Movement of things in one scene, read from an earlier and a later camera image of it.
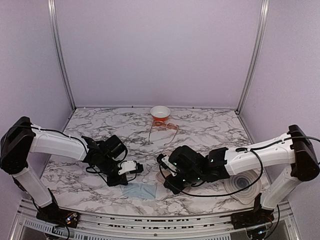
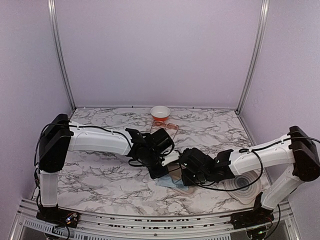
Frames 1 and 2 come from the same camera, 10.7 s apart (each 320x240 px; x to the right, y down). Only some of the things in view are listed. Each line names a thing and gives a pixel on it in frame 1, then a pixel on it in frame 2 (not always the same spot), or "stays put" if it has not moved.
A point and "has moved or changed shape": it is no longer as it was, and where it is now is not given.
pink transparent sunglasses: [161, 124] stays put
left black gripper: [122, 180] to [155, 174]
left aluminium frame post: [52, 7] stays put
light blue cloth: [139, 190] has moved or changed shape
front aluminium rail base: [27, 226] stays put
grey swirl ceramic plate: [236, 182] stays put
